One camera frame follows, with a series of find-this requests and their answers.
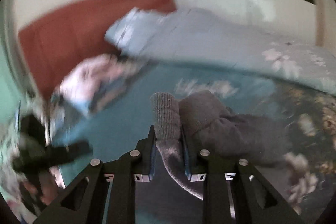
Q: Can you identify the blue folded garment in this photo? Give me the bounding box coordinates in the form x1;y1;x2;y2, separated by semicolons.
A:
76;77;135;117

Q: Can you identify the brown wooden headboard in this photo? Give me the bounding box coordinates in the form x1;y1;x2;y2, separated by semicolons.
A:
18;0;176;100

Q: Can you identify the teal floral bed sheet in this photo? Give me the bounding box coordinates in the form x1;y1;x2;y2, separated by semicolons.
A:
53;63;335;223

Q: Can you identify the light blue floral duvet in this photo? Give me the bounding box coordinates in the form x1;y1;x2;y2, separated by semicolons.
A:
105;8;335;95

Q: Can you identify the grey fleece garment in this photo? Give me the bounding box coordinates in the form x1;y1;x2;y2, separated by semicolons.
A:
150;90;290;200

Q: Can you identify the pink fluffy folded garment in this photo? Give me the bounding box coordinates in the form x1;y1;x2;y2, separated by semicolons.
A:
54;53;146;109

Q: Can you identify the left hand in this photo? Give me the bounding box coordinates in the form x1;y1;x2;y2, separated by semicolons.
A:
22;170;60;206

